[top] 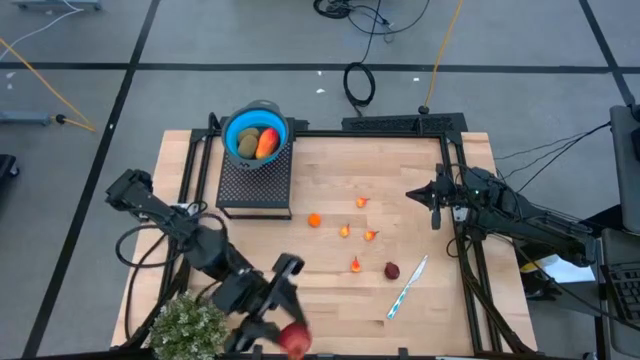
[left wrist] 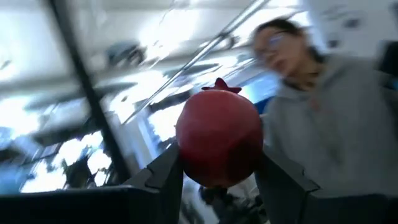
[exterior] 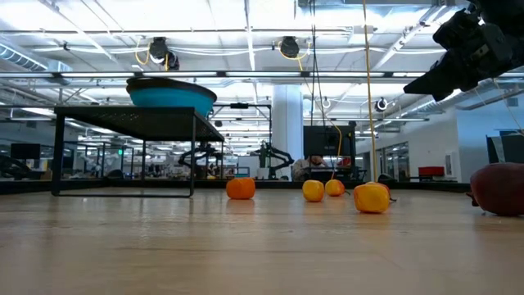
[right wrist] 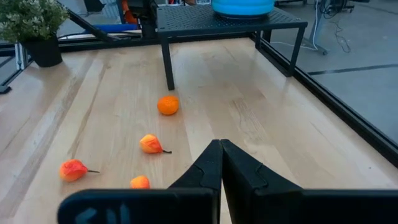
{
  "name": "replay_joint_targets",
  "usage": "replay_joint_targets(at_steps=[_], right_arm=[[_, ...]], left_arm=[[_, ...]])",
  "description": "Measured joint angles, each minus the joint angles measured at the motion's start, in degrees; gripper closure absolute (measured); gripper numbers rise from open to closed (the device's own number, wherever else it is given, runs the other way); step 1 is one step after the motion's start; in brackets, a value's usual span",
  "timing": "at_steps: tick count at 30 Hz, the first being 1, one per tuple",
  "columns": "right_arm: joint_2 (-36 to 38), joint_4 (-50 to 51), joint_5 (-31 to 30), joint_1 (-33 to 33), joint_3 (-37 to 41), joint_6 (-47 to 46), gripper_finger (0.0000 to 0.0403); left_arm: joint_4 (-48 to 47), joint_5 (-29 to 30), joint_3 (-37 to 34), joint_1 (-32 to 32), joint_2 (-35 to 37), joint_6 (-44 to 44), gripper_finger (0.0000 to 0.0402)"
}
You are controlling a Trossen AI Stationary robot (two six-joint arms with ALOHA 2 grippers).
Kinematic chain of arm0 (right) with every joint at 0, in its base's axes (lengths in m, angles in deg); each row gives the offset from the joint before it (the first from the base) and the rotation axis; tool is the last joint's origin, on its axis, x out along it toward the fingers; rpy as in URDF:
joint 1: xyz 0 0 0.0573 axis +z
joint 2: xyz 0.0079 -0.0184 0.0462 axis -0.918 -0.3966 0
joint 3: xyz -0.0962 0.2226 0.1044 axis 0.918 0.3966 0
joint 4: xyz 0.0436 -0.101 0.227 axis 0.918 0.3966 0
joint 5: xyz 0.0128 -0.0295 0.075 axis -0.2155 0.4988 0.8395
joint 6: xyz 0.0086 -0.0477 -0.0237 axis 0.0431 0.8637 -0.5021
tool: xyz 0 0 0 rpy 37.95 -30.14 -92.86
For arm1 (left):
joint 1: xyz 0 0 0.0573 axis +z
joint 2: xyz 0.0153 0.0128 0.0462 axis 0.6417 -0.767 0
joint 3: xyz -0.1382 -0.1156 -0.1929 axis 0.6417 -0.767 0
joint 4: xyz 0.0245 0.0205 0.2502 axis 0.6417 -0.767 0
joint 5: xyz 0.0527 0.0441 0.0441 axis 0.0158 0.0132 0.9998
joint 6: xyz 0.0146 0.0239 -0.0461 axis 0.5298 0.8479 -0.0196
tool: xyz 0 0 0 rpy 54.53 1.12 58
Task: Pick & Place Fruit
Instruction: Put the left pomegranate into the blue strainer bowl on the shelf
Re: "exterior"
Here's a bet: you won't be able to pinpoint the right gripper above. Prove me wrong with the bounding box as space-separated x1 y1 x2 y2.
403 7 513 102

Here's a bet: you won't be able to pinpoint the large dark red fruit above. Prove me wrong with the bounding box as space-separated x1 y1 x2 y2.
466 161 524 217

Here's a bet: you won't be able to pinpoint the yellow red small fruit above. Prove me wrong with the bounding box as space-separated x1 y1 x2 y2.
353 183 391 215

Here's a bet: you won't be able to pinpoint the small orange fruit with stem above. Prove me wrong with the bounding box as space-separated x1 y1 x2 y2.
324 178 351 197

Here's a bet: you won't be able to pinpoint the orange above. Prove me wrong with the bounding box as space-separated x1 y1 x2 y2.
225 176 257 201

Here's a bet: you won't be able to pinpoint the blue collapsible colander grey rim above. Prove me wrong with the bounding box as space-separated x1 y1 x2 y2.
125 76 219 119

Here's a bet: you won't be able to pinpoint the red box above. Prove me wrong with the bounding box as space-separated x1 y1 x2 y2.
418 166 446 178

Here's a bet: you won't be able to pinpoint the dark screen panel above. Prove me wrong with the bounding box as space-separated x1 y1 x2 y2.
486 133 524 165

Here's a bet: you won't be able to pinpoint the black monitor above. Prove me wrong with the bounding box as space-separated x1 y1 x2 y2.
303 125 356 157

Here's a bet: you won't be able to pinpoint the white pillar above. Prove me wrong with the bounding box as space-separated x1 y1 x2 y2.
271 84 305 181

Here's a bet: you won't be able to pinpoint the person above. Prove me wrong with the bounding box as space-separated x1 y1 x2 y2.
291 154 328 182

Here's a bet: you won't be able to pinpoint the black mesh metal rack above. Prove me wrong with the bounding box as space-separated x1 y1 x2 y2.
51 105 225 198

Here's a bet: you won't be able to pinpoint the small dark background monitor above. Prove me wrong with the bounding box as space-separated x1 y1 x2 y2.
10 143 42 161

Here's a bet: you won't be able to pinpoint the long yellow cable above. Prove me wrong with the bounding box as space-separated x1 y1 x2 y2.
362 0 380 183

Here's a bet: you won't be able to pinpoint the short yellow hanging cable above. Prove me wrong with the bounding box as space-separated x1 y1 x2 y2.
329 122 343 182

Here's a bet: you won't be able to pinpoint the black hanging cables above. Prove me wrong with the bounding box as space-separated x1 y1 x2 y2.
309 0 331 129

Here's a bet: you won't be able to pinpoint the black aluminium table frame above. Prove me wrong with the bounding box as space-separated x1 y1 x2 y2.
0 179 472 194

